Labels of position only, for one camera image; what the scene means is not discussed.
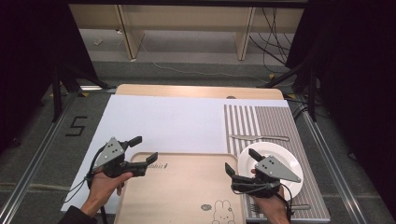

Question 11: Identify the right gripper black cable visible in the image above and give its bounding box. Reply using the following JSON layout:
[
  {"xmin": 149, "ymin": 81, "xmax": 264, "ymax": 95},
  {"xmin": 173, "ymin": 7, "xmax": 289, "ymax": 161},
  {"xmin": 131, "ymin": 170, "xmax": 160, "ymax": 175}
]
[{"xmin": 274, "ymin": 182, "xmax": 295, "ymax": 222}]

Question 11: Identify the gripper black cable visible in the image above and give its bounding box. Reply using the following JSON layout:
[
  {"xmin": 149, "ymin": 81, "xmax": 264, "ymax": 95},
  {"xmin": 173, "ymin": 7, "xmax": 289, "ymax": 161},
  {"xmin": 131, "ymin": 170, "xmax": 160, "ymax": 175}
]
[
  {"xmin": 274, "ymin": 182, "xmax": 295, "ymax": 222},
  {"xmin": 61, "ymin": 146, "xmax": 108, "ymax": 224}
]

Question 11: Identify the beige wooden shelf unit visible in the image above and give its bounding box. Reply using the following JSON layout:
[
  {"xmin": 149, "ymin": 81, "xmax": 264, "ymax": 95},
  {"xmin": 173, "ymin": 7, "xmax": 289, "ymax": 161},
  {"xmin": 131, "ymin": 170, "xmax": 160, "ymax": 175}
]
[{"xmin": 68, "ymin": 4, "xmax": 304, "ymax": 62}]

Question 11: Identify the person's right hand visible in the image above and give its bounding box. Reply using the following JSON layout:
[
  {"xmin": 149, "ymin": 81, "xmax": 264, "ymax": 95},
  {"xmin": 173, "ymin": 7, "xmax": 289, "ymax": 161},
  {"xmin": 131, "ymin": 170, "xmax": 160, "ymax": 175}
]
[{"xmin": 251, "ymin": 186, "xmax": 292, "ymax": 224}]

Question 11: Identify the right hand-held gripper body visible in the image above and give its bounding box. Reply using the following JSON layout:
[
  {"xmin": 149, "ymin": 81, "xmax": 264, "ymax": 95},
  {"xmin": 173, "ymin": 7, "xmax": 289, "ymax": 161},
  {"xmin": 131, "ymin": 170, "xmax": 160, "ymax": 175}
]
[{"xmin": 231, "ymin": 155, "xmax": 303, "ymax": 200}]

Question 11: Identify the beige tray with rabbit print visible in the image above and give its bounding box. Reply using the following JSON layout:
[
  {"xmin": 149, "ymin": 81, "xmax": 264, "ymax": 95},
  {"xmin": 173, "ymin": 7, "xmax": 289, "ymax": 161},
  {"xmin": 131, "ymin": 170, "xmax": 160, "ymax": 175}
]
[{"xmin": 113, "ymin": 151, "xmax": 247, "ymax": 224}]

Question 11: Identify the grey striped placemat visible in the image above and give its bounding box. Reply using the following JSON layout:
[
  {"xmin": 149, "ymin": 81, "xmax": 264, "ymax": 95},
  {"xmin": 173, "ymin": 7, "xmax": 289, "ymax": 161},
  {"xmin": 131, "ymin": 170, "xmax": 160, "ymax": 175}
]
[{"xmin": 223, "ymin": 104, "xmax": 332, "ymax": 224}]

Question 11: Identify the person's left hand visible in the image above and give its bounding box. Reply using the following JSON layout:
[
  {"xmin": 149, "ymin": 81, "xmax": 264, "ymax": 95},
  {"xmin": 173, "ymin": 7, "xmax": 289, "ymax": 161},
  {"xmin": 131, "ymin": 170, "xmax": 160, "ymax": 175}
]
[{"xmin": 87, "ymin": 171, "xmax": 134, "ymax": 207}]

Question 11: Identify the white plate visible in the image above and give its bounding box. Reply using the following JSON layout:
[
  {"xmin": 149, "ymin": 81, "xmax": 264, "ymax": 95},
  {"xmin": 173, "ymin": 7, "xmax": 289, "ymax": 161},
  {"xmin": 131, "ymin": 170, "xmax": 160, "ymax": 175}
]
[{"xmin": 237, "ymin": 141, "xmax": 304, "ymax": 201}]

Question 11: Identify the metal spoon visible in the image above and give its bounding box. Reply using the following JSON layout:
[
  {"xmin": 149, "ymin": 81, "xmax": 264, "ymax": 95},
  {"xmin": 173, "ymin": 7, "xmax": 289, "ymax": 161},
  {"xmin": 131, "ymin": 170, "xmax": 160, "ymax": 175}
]
[{"xmin": 229, "ymin": 133, "xmax": 290, "ymax": 143}]

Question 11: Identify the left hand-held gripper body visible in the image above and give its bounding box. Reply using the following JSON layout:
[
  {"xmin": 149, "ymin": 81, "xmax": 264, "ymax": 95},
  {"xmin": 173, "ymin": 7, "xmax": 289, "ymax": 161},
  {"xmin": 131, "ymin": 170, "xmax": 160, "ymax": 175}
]
[{"xmin": 92, "ymin": 136, "xmax": 148, "ymax": 179}]

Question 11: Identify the aluminium floor rail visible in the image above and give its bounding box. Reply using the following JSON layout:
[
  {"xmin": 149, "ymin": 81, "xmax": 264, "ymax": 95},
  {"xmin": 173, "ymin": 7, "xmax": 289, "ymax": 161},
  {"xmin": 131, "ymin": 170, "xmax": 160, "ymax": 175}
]
[
  {"xmin": 299, "ymin": 110, "xmax": 368, "ymax": 224},
  {"xmin": 0, "ymin": 90, "xmax": 79, "ymax": 224}
]

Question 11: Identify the black metal stand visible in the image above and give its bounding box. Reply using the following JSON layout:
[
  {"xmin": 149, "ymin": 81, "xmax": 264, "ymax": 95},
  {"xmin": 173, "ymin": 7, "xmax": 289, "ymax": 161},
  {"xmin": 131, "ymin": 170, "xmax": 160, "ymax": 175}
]
[
  {"xmin": 50, "ymin": 63, "xmax": 110, "ymax": 123},
  {"xmin": 257, "ymin": 58, "xmax": 319, "ymax": 123}
]

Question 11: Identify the white sheet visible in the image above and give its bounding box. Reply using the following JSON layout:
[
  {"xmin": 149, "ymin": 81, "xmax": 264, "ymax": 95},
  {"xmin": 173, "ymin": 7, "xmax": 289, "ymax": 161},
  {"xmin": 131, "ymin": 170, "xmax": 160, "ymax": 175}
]
[{"xmin": 60, "ymin": 93, "xmax": 290, "ymax": 216}]

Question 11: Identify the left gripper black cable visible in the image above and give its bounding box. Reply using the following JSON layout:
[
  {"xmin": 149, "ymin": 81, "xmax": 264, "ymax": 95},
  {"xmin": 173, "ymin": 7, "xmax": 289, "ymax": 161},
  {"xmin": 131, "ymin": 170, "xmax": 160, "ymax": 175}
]
[{"xmin": 61, "ymin": 146, "xmax": 108, "ymax": 224}]

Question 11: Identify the dark curtain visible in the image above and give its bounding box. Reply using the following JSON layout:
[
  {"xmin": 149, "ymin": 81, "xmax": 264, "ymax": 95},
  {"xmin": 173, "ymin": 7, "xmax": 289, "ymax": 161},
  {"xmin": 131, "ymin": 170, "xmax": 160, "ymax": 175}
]
[
  {"xmin": 285, "ymin": 0, "xmax": 396, "ymax": 217},
  {"xmin": 0, "ymin": 0, "xmax": 101, "ymax": 154}
]

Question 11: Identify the bundle of black cables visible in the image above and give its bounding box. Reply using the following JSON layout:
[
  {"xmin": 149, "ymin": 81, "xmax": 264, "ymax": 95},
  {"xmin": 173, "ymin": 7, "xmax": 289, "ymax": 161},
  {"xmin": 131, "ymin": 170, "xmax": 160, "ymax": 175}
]
[{"xmin": 248, "ymin": 7, "xmax": 297, "ymax": 75}]

